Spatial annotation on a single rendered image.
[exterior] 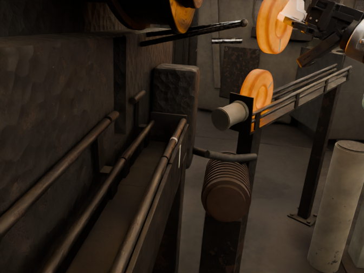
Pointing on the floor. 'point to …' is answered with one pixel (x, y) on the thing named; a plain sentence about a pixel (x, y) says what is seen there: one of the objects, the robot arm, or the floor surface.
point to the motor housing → (223, 213)
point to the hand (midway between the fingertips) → (277, 15)
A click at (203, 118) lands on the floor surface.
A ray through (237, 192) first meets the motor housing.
